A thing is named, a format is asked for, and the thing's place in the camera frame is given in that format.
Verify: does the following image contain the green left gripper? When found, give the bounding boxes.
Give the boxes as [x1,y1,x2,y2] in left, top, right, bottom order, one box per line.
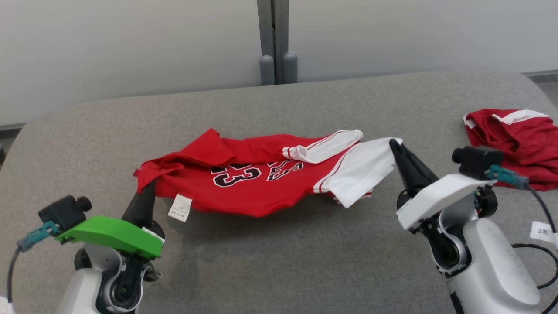
[57,181,165,280]

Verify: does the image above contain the right arm cable teal plug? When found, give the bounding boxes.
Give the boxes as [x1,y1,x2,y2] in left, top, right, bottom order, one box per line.
[487,165,558,314]

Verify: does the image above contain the red basketball jersey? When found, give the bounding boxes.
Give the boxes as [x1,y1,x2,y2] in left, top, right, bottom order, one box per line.
[133,128,404,223]

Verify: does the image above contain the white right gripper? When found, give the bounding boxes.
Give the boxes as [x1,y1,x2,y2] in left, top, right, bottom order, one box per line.
[389,140,497,232]

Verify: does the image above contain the left arm cable teal plug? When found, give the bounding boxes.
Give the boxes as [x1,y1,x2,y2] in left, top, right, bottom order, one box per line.
[7,220,60,304]

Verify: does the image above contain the arm cable teal plug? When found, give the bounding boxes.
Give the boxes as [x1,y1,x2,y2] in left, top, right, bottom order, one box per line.
[7,220,60,304]
[487,165,558,314]

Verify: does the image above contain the red shorts with white stripe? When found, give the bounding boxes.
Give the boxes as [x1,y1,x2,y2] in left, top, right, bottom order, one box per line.
[463,108,558,191]

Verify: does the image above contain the grey partition post with feet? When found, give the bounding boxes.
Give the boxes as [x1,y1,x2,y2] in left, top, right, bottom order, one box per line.
[256,0,298,85]

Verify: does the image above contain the white paper cable label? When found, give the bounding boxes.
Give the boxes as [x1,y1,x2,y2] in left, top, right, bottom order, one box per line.
[530,221,558,246]

